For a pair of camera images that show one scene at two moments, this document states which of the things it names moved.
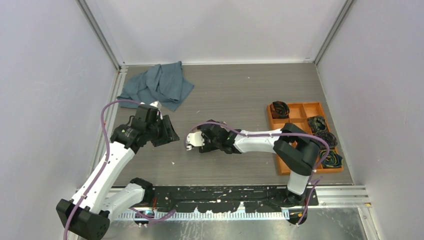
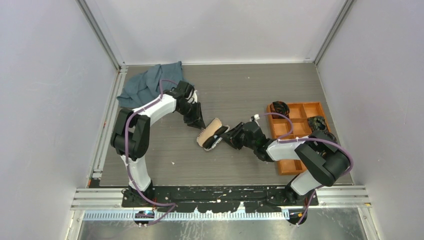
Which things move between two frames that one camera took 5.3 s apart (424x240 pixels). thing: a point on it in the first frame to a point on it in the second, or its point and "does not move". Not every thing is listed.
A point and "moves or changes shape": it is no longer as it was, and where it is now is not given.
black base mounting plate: (228, 199) does not move
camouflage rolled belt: (317, 123) does not move
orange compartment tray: (299, 113) does not move
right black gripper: (207, 147) to (232, 136)
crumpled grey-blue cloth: (164, 84) does not move
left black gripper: (169, 134) to (199, 123)
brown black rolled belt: (279, 110) does not move
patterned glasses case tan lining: (194, 130) moves or changes shape
